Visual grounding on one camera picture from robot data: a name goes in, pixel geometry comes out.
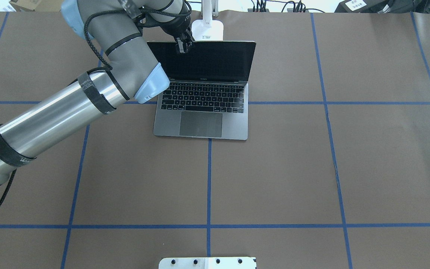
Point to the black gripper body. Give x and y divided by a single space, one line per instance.
176 27

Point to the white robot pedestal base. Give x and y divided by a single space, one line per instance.
208 263

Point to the black device with label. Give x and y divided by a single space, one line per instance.
363 6

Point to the white desk lamp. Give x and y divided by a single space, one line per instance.
207 28

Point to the brown cardboard box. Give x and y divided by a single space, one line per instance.
36 5

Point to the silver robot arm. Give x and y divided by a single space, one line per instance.
130 70

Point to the black power strip right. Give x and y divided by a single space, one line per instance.
298 6

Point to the black power strip left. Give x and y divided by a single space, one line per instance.
258 6

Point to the grey laptop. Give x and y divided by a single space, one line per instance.
208 93

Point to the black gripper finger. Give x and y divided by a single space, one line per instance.
181 45

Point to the black power strip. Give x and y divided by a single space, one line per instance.
298 6
258 6

